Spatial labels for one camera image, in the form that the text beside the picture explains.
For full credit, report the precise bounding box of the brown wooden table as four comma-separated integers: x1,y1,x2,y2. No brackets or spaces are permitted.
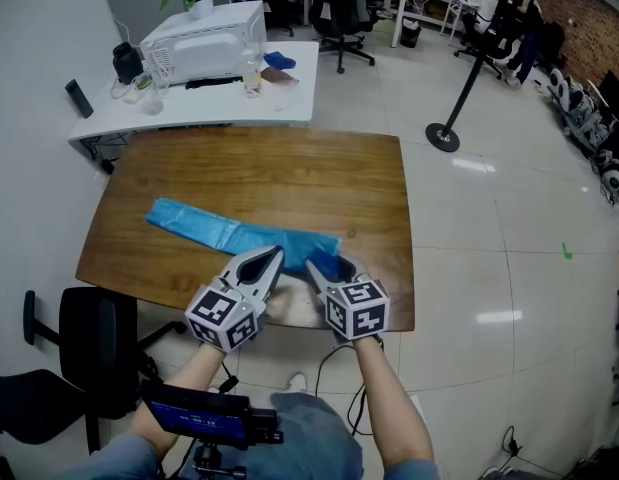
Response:
74,126,416,333

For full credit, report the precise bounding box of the blue cloth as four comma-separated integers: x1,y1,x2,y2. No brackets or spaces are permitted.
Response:
262,50,298,70

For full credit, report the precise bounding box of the person's left forearm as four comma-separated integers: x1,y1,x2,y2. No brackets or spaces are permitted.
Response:
131,340,230,457

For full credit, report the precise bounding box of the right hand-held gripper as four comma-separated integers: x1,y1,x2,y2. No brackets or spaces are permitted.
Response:
305,255,391,344

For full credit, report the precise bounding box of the black stanchion post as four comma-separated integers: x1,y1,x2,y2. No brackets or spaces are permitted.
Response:
424,50,485,154

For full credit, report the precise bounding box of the brown packet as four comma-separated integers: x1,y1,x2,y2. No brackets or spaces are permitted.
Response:
260,66,296,87

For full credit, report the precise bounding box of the clear glass cup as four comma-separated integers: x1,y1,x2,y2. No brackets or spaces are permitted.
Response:
138,87,165,116

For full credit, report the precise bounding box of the blue plastic bag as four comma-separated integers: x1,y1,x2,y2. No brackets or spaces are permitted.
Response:
146,196,343,280

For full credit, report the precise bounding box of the black office chair with armrest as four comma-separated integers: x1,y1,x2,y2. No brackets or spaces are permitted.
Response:
0,286,188,457

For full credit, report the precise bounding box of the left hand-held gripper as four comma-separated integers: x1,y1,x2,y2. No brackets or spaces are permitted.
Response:
184,245,285,353

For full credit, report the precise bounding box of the clear plastic wrap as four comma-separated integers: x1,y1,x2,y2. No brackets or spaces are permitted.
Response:
271,81,305,114

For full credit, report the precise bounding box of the black monitor mount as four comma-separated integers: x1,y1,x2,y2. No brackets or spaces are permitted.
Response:
191,442,225,480

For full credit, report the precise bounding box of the black trash bin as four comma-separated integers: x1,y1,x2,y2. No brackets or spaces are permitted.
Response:
399,16,423,49

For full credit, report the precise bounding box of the black chest-mounted monitor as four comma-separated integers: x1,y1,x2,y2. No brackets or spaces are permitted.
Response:
140,380,284,452

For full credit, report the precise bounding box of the person's right forearm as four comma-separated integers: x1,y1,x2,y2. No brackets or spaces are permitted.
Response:
351,335,435,469

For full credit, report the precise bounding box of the black tall cylinder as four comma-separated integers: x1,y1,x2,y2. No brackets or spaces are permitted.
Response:
64,78,95,120

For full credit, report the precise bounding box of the white microwave oven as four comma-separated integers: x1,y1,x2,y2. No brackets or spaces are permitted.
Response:
138,0,268,88

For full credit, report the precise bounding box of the white wheeled robot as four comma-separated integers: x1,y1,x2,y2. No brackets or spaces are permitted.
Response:
546,65,619,149

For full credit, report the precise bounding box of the black flat bar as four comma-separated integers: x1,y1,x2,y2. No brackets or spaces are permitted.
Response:
184,75,246,91

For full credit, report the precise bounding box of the clear plastic bottle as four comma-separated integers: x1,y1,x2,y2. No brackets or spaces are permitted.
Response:
241,48,263,99

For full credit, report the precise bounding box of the black jar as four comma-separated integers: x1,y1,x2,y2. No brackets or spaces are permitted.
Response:
111,41,144,86

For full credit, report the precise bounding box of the white desk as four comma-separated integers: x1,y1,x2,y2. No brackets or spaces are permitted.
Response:
67,40,321,162

